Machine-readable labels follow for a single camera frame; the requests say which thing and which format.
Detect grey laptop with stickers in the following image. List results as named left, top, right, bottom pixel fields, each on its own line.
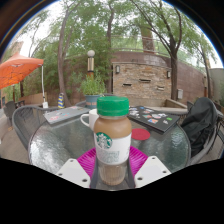
left=43, top=105, right=92, bottom=125

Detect black laptop with stickers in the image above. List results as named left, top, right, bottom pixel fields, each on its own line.
left=127, top=105, right=181, bottom=134

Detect orange patio umbrella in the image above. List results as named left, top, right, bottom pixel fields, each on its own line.
left=0, top=52, right=45, bottom=91

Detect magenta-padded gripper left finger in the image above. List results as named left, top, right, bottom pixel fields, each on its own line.
left=55, top=146, right=100, bottom=189

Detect yellow blue striped bollard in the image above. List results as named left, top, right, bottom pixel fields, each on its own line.
left=57, top=92, right=66, bottom=110

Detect green plant in blue pot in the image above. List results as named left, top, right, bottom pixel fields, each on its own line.
left=78, top=71, right=108, bottom=109

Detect white ceramic mug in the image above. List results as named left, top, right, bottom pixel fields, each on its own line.
left=79, top=108, right=100, bottom=132

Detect globe-topped wooden lamp post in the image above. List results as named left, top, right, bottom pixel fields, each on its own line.
left=86, top=49, right=96, bottom=78

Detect green-capped coffee drink bottle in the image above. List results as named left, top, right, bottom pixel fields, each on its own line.
left=93, top=96, right=133, bottom=187

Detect black jacket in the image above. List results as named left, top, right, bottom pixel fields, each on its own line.
left=180, top=97, right=219, bottom=158

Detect flat round red coaster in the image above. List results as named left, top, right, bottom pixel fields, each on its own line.
left=130, top=128, right=152, bottom=142

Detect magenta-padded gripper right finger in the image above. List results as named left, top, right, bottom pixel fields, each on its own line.
left=126, top=145, right=172, bottom=188

